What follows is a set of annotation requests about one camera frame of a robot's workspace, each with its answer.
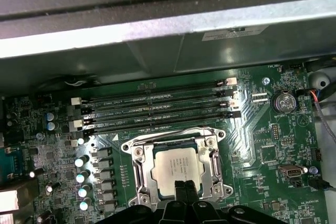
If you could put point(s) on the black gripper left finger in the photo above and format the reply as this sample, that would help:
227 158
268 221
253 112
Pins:
170 214

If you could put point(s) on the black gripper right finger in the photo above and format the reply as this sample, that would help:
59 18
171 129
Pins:
202 214

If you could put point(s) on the silver CPU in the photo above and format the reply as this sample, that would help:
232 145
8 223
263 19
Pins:
178 163

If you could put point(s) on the CPU socket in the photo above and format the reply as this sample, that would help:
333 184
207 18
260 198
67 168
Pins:
138 155

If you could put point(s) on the internal USB port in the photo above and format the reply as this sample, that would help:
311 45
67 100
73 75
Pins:
291 172

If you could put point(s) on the green motherboard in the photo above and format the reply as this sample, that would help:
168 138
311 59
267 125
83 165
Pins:
262 129

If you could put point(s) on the round coin cell battery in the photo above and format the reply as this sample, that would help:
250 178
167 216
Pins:
283 102

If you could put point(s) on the black PC case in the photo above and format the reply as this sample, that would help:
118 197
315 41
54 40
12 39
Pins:
157 1

